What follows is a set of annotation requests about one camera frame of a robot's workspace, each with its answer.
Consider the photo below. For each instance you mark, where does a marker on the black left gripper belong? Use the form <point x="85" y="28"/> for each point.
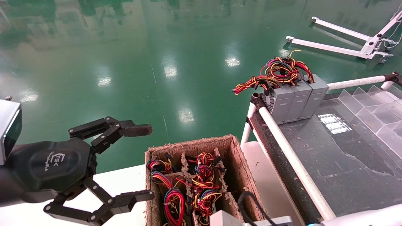
<point x="53" y="164"/>

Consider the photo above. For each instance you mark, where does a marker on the grey vented power supply unit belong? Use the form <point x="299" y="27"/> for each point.
<point x="279" y="105"/>

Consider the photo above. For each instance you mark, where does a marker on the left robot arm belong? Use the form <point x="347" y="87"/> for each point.
<point x="6" y="188"/>

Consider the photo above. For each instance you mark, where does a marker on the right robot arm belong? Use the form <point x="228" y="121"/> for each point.
<point x="370" y="216"/>

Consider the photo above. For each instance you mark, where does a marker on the cardboard box with dividers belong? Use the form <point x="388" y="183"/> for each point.
<point x="237" y="169"/>

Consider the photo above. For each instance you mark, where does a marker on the black conveyor belt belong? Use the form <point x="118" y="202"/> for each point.
<point x="339" y="163"/>

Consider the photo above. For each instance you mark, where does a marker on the white wheeled stand base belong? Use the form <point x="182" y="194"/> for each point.
<point x="326" y="46"/>

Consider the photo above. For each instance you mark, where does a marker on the clear acrylic divider tray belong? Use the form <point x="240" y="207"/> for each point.
<point x="370" y="110"/>

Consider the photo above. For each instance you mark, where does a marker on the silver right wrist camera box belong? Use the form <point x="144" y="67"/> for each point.
<point x="226" y="219"/>

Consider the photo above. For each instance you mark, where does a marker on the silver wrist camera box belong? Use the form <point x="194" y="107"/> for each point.
<point x="8" y="128"/>
<point x="226" y="219"/>

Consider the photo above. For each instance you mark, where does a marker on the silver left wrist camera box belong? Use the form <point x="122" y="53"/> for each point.
<point x="8" y="128"/>

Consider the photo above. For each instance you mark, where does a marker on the white conveyor side rail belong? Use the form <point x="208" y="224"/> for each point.
<point x="292" y="157"/>

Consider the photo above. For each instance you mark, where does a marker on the white conveyor end rail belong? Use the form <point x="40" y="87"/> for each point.
<point x="355" y="83"/>

